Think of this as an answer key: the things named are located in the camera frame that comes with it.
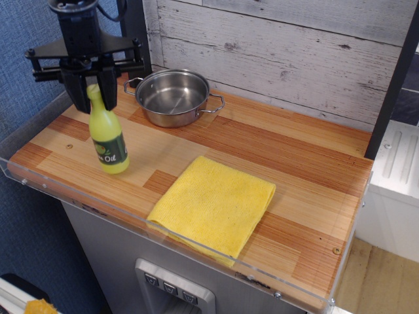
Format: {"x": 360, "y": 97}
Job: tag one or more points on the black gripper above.
{"x": 85, "y": 50}

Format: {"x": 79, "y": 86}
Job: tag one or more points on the yellow olive oil bottle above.
{"x": 106, "y": 133}

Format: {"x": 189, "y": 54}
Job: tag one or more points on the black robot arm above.
{"x": 85, "y": 51}

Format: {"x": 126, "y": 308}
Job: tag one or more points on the silver steel pan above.
{"x": 174, "y": 98}

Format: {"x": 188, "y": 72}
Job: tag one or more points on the grey toy fridge cabinet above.
{"x": 113, "y": 248}

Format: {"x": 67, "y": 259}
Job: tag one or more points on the yellow folded cloth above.
{"x": 213, "y": 209}

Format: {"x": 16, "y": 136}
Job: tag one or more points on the silver dispenser button panel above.
{"x": 168, "y": 292}

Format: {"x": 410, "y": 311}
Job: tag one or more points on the black and yellow object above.
{"x": 20, "y": 296}

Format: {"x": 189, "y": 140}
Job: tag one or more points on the white toy sink unit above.
{"x": 388, "y": 218}

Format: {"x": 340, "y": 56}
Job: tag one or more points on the black vertical post left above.
{"x": 133, "y": 26}

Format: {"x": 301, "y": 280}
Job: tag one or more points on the clear acrylic guard rail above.
{"x": 297, "y": 249}

